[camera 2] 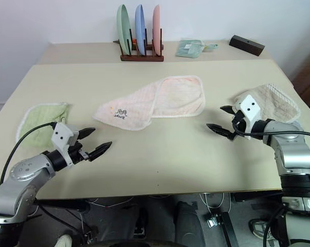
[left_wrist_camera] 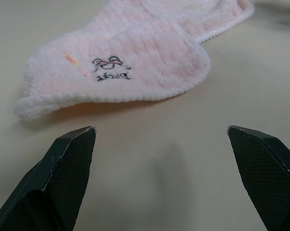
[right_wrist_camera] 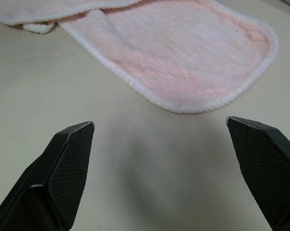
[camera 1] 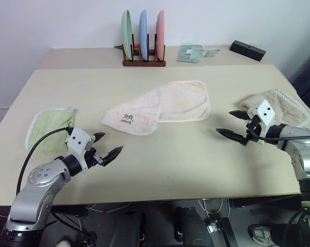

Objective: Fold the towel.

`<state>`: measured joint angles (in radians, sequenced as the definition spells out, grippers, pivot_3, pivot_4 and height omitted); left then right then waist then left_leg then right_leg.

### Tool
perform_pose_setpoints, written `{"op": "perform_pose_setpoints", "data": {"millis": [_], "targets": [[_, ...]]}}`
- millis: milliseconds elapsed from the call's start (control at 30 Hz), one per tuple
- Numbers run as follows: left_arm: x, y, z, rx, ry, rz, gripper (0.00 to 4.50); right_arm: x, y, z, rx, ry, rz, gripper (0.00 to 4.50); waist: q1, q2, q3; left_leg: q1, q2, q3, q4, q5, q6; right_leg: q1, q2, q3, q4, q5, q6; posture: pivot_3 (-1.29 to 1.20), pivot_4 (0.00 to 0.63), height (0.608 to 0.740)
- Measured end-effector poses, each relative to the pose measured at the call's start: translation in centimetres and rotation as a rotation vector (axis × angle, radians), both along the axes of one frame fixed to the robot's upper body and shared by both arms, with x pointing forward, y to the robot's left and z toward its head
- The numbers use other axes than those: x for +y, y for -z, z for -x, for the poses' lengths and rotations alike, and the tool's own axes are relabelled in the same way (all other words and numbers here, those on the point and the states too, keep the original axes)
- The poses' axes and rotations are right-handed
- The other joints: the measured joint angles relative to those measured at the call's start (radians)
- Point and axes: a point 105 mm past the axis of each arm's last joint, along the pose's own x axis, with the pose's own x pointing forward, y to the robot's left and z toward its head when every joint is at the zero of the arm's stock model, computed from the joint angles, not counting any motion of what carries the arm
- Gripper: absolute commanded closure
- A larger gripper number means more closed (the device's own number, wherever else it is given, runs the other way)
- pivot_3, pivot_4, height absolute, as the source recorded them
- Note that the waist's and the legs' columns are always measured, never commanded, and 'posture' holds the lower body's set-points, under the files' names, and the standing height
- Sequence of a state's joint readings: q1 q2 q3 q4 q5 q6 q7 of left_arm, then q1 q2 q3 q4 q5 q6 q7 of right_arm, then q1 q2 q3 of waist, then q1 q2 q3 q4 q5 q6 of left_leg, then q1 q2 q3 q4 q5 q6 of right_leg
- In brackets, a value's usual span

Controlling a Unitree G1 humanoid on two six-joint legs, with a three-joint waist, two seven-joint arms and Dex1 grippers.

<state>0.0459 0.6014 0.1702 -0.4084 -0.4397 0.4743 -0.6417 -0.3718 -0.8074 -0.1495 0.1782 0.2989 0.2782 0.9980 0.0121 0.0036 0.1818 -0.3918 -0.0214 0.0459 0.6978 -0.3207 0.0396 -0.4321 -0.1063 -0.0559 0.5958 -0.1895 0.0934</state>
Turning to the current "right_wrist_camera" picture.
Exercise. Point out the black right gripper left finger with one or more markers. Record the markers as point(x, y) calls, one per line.
point(63, 175)

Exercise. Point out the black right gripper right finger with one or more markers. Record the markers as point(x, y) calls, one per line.
point(265, 168)

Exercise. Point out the pink towel with white edge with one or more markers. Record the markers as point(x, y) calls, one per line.
point(183, 55)

